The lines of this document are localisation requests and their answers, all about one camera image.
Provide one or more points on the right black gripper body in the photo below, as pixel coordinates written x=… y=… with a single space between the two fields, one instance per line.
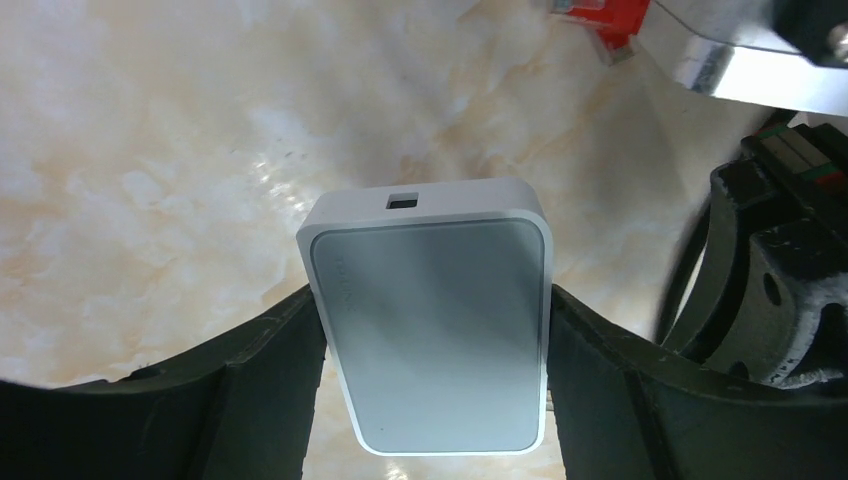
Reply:
x=760 y=288

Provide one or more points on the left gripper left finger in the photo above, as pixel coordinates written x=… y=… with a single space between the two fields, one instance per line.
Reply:
x=238 y=406

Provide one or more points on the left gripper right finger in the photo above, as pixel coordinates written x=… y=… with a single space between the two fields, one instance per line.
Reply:
x=627 y=408

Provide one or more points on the white small hub box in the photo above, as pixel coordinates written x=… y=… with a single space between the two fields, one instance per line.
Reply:
x=435 y=301

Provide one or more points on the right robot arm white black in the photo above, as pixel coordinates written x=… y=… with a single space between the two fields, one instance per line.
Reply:
x=789 y=55

